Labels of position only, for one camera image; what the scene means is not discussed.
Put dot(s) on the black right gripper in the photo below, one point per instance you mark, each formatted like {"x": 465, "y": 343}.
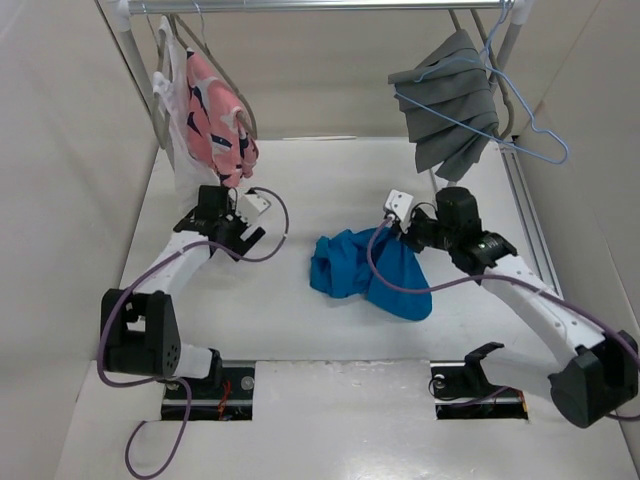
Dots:
{"x": 410, "y": 227}

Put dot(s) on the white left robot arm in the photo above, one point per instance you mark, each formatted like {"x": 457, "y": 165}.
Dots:
{"x": 139, "y": 328}

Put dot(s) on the white clothes rack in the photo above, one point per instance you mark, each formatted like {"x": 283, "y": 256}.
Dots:
{"x": 503, "y": 20}

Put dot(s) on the blue t shirt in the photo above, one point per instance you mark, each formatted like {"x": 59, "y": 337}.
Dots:
{"x": 362, "y": 263}

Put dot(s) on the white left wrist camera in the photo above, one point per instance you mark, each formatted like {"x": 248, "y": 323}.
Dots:
{"x": 250, "y": 207}

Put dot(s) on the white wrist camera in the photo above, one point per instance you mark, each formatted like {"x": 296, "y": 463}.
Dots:
{"x": 250, "y": 207}
{"x": 397, "y": 208}

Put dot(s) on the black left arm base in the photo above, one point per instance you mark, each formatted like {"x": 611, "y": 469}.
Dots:
{"x": 226, "y": 397}

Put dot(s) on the grey hanging garment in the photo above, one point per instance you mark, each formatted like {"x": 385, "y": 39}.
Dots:
{"x": 448, "y": 107}

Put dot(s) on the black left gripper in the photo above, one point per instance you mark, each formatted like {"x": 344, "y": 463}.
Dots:
{"x": 247, "y": 241}

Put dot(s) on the white hanging garment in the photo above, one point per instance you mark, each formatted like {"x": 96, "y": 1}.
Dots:
{"x": 189, "y": 173}

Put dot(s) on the grey hanger under grey garment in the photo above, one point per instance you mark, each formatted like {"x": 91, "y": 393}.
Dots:
{"x": 500, "y": 85}

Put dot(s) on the pink patterned garment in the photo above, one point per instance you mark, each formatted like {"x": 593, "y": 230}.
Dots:
{"x": 215, "y": 135}

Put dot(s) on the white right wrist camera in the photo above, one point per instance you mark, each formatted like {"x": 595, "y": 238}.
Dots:
{"x": 397, "y": 208}

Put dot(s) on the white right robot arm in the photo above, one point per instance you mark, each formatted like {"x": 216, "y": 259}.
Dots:
{"x": 594, "y": 370}

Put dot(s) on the aluminium rail right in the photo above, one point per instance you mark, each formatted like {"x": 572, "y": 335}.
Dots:
{"x": 535, "y": 225}

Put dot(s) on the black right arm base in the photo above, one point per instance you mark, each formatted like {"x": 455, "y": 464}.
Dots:
{"x": 461, "y": 390}

